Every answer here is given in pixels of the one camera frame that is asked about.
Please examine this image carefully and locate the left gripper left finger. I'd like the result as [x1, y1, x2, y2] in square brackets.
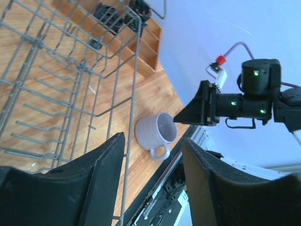
[0, 132, 125, 226]

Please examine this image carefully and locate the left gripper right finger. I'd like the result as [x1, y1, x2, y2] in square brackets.
[182, 138, 301, 226]

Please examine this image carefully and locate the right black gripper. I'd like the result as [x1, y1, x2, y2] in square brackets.
[173, 80, 221, 126]

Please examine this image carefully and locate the lilac ceramic mug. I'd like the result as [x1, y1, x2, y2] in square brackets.
[135, 112, 178, 161]

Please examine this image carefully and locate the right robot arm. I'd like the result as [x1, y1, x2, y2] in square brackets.
[173, 59, 301, 142]

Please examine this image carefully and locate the wooden compartment tray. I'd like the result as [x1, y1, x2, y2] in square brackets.
[51, 0, 162, 77]

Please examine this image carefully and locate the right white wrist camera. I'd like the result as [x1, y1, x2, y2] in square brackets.
[206, 61, 228, 90]

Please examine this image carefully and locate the black cable bundle near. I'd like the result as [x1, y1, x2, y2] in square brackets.
[124, 14, 149, 32]

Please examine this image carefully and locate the black cable bundle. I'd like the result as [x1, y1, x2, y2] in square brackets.
[129, 0, 152, 17]
[93, 3, 125, 36]
[124, 14, 149, 32]

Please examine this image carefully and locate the black cable bundle right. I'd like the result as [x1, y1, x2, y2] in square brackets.
[129, 0, 152, 17]

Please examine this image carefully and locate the black cable bundle left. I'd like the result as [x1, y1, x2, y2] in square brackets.
[93, 3, 125, 36]

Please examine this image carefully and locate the grey wire dish rack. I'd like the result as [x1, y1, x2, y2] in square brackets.
[0, 0, 166, 226]

